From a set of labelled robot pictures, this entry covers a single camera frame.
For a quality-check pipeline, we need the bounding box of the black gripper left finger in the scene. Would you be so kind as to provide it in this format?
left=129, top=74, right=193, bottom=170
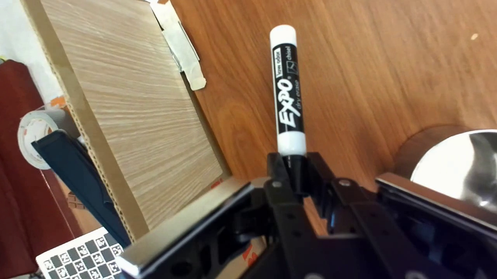
left=257, top=153, right=319, bottom=279

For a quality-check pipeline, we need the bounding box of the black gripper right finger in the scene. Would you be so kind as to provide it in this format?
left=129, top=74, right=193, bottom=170
left=305, top=153, right=432, bottom=279

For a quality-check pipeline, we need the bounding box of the black Expo whiteboard marker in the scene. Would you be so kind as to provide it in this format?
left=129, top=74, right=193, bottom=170
left=268, top=24, right=310, bottom=195

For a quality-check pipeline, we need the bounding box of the silver metal pot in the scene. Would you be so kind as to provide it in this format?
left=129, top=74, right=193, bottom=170
left=392, top=123, right=497, bottom=215

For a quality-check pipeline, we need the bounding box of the light wood grain panel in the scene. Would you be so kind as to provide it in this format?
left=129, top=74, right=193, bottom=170
left=39, top=0, right=227, bottom=233

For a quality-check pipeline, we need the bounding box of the dark blue flat bar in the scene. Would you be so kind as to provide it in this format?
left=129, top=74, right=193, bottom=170
left=30, top=129, right=134, bottom=250

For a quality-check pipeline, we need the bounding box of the checkerboard calibration card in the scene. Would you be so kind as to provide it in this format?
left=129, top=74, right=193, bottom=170
left=35, top=227, right=129, bottom=279

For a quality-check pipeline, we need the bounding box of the beige tape strip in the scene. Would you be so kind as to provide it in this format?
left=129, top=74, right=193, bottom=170
left=146, top=0, right=209, bottom=94

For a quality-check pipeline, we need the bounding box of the brown cardboard panel red print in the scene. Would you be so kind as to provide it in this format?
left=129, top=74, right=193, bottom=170
left=21, top=0, right=230, bottom=246

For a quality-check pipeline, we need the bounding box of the dark red carpet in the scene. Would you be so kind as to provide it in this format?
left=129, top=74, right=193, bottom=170
left=0, top=58, right=103, bottom=279

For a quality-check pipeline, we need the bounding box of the grey tape roll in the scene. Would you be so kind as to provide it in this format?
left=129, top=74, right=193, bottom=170
left=16, top=105, right=81, bottom=173

